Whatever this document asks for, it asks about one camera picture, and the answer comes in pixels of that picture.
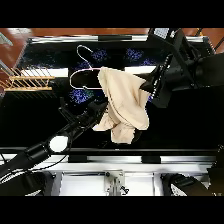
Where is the wooden rack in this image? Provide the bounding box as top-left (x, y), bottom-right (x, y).
top-left (0, 66), bottom-right (56, 93)

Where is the beige garment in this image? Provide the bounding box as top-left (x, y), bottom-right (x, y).
top-left (92, 66), bottom-right (151, 145)

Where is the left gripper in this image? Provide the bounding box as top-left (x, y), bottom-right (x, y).
top-left (86, 100), bottom-right (109, 119)

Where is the silver frame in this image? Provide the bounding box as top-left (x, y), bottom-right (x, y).
top-left (0, 34), bottom-right (224, 197)

